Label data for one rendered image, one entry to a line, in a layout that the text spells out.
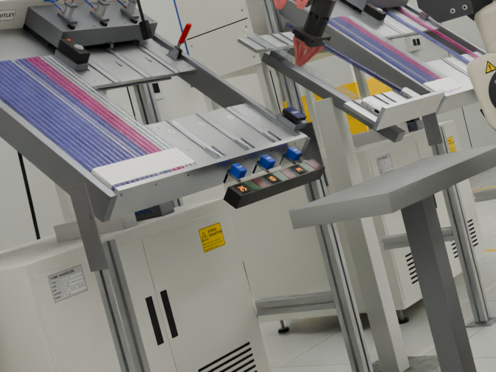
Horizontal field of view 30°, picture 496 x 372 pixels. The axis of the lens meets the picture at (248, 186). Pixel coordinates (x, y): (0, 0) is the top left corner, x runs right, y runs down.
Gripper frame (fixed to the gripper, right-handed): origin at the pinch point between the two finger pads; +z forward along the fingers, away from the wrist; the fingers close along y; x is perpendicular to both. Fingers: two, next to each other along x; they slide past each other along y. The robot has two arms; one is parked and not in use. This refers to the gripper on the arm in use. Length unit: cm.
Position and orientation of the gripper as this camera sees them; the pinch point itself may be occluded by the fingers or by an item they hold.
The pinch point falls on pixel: (300, 62)
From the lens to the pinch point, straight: 252.2
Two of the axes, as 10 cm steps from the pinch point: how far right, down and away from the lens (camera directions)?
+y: -6.0, 1.9, -7.7
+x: 7.3, 5.3, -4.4
